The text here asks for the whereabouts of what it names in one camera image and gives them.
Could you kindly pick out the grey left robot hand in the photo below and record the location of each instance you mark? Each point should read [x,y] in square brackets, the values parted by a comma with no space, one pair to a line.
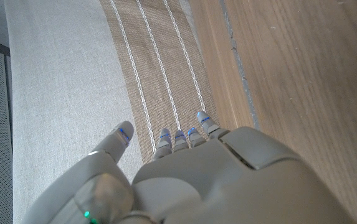
[228,180]

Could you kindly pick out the grey tape outline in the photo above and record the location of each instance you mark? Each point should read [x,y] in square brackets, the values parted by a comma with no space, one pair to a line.
[239,62]

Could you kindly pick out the beige striped backdrop cloth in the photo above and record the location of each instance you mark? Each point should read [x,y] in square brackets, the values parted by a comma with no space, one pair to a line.
[72,77]

